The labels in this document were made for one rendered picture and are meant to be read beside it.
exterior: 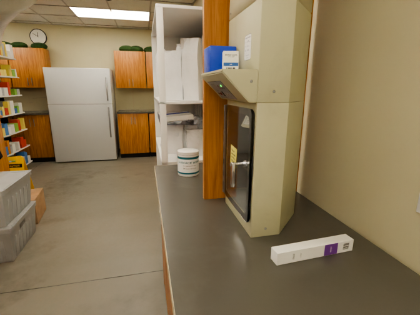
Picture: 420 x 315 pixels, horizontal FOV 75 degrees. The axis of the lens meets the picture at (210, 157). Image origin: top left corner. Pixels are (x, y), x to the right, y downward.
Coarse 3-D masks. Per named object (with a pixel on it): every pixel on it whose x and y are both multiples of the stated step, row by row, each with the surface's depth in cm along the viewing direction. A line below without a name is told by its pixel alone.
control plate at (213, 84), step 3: (213, 81) 99; (216, 81) 95; (219, 81) 91; (210, 84) 108; (213, 84) 103; (216, 84) 99; (219, 84) 95; (222, 84) 91; (213, 87) 108; (216, 87) 103; (219, 87) 99; (222, 87) 95; (225, 87) 92; (216, 90) 107; (219, 90) 103; (222, 90) 98; (225, 90) 95; (228, 90) 92; (231, 93) 92; (222, 96) 108; (225, 96) 104; (228, 96) 100; (231, 96) 96
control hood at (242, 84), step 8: (208, 72) 96; (216, 72) 86; (224, 72) 80; (232, 72) 81; (240, 72) 81; (248, 72) 82; (256, 72) 82; (208, 80) 104; (216, 80) 94; (224, 80) 85; (232, 80) 81; (240, 80) 82; (248, 80) 82; (256, 80) 83; (232, 88) 85; (240, 88) 82; (248, 88) 83; (256, 88) 83; (240, 96) 86; (248, 96) 83; (256, 96) 84
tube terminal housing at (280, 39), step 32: (288, 0) 79; (256, 32) 82; (288, 32) 81; (256, 64) 83; (288, 64) 84; (288, 96) 86; (256, 128) 87; (288, 128) 90; (256, 160) 89; (288, 160) 96; (256, 192) 92; (288, 192) 102; (256, 224) 95
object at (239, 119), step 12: (228, 108) 110; (240, 108) 96; (228, 120) 111; (240, 120) 97; (252, 120) 86; (228, 132) 112; (240, 132) 97; (252, 132) 88; (228, 144) 113; (240, 144) 98; (228, 156) 114; (240, 156) 99; (228, 168) 115; (240, 168) 99; (228, 180) 115; (240, 180) 100; (228, 192) 116; (240, 192) 101; (240, 204) 102
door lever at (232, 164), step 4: (244, 160) 94; (232, 164) 93; (236, 164) 93; (240, 164) 94; (244, 164) 94; (232, 168) 93; (232, 172) 93; (232, 176) 94; (232, 180) 94; (232, 184) 95
